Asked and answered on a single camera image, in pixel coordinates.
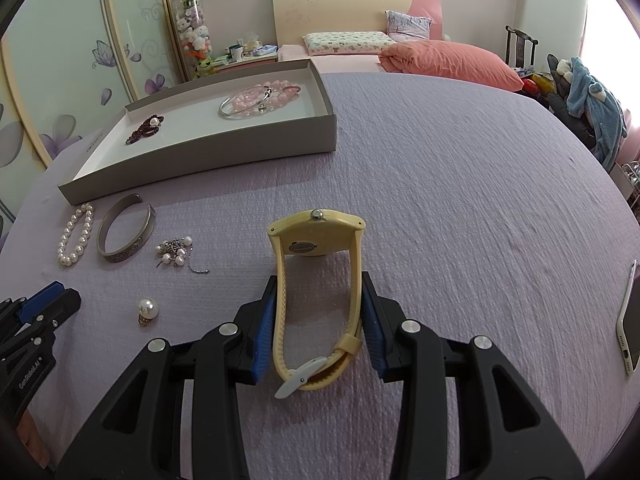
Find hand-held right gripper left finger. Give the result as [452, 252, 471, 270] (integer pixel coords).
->
[55, 275, 279, 480]

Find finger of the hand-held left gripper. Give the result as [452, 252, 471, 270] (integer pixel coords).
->
[0, 283, 67, 328]
[0, 290, 83, 357]

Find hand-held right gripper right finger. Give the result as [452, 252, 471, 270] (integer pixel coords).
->
[360, 270, 587, 480]

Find white pearl bracelet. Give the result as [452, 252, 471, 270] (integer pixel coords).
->
[57, 202, 95, 267]

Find wide silver cuff bangle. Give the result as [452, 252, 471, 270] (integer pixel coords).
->
[96, 193, 157, 265]

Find pearl with gold base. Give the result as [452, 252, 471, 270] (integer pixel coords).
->
[137, 298, 160, 329]

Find yellow wrist watch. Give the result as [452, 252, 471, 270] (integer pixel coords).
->
[266, 208, 365, 400]

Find pearl cluster brooch with chain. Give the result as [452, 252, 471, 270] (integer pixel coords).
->
[154, 234, 210, 275]

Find dark red bead bracelet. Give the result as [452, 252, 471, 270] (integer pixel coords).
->
[124, 114, 164, 145]

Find grey shallow cardboard box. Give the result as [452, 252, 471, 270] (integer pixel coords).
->
[57, 58, 337, 206]

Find thin silver charm bangle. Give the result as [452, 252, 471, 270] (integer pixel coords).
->
[218, 84, 301, 120]

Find pink bead bracelet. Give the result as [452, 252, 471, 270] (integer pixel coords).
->
[230, 78, 304, 116]

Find floral sliding door wardrobe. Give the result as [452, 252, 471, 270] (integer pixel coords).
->
[0, 0, 197, 241]

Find white smartphone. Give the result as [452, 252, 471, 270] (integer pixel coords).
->
[615, 258, 640, 376]

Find pink nightstand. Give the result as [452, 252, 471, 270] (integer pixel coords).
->
[212, 52, 279, 74]

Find pink bed mattress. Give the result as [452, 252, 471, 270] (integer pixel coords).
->
[277, 42, 386, 74]

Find pink pillow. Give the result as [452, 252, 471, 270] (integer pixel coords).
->
[378, 39, 525, 92]

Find cream patterned pillow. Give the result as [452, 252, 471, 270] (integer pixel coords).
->
[302, 31, 396, 57]

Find red and yellow toys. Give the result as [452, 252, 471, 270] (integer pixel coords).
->
[519, 67, 556, 96]

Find clear tube of plush toys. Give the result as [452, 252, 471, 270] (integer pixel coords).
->
[171, 0, 214, 81]

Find white and blue pillow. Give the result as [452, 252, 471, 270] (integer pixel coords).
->
[384, 9, 434, 41]

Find dark wooden chair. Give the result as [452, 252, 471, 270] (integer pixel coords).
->
[504, 24, 540, 69]

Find cream and pink headboard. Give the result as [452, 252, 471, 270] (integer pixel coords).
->
[271, 0, 445, 46]

